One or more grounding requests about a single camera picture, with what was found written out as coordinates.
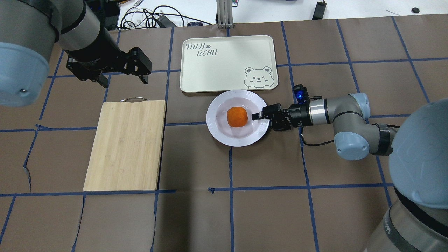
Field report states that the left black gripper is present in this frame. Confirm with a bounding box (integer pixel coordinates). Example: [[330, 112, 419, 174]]
[[66, 30, 152, 88]]

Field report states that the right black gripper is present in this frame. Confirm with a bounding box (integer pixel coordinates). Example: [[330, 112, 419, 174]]
[[251, 103, 313, 131]]

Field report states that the white round plate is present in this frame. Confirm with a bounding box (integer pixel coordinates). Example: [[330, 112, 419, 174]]
[[206, 90, 269, 147]]

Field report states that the orange fruit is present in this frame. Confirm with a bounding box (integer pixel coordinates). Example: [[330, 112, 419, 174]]
[[226, 107, 248, 128]]

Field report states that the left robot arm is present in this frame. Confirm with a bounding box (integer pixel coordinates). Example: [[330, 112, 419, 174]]
[[0, 0, 152, 107]]

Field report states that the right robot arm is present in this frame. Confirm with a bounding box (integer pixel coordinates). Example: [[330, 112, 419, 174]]
[[251, 91, 447, 252]]

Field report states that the cream bear tray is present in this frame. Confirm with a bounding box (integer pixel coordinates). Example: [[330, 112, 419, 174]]
[[180, 35, 279, 93]]

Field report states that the wooden cutting board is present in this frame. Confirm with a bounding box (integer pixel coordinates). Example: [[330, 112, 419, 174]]
[[83, 100, 167, 192]]

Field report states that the brown paper table mat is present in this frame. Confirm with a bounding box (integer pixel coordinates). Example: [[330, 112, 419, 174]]
[[0, 14, 447, 252]]

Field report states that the small black power adapter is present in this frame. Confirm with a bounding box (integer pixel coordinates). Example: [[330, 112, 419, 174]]
[[312, 0, 327, 20]]

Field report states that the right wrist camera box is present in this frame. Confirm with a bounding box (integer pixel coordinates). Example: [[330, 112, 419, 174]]
[[293, 84, 310, 105]]

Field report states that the aluminium frame post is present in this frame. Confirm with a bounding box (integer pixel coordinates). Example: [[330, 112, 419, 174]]
[[216, 0, 234, 29]]

